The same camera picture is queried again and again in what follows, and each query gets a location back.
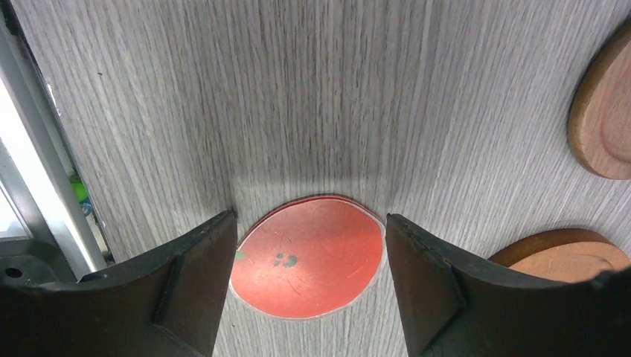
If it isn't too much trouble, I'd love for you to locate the wooden coaster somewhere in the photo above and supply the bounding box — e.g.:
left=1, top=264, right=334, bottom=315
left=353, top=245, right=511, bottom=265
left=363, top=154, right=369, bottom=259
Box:
left=489, top=228, right=630, bottom=283
left=567, top=18, right=630, bottom=180

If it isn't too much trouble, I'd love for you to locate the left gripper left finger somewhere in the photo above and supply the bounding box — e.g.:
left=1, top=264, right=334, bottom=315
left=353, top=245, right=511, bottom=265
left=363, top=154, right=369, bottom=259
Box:
left=1, top=210, right=237, bottom=356

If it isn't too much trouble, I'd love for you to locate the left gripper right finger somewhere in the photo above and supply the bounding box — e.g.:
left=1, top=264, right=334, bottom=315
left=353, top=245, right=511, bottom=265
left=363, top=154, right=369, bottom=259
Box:
left=385, top=214, right=630, bottom=356

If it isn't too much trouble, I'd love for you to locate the aluminium front rail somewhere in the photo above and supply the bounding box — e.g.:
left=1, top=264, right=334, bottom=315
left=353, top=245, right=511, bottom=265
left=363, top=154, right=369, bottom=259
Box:
left=1, top=1, right=109, bottom=282

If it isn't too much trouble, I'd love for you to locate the red coaster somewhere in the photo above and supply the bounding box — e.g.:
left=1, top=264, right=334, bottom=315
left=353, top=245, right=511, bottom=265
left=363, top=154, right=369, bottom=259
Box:
left=230, top=195, right=385, bottom=321

